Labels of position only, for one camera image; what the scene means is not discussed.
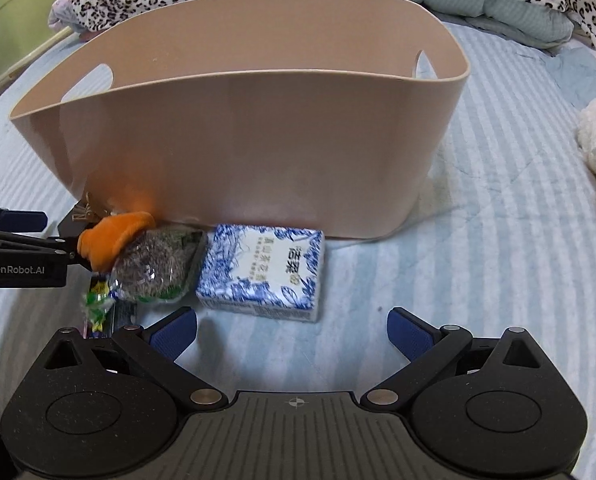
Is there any clear bag of dried herbs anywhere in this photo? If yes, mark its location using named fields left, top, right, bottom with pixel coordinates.
left=83, top=226, right=208, bottom=311

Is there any blue white tissue pack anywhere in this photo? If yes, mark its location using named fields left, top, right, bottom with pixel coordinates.
left=196, top=224, right=325, bottom=322

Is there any small dark green packet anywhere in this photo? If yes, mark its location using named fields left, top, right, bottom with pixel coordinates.
left=83, top=298, right=137, bottom=339

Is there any bronze metal hair clip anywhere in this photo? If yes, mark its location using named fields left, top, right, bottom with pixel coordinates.
left=71, top=193, right=111, bottom=223

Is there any beige plastic storage basket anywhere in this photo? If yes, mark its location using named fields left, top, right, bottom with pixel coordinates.
left=10, top=0, right=470, bottom=240

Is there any teal quilted comforter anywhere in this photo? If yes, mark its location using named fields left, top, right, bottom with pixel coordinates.
left=409, top=0, right=575, bottom=50

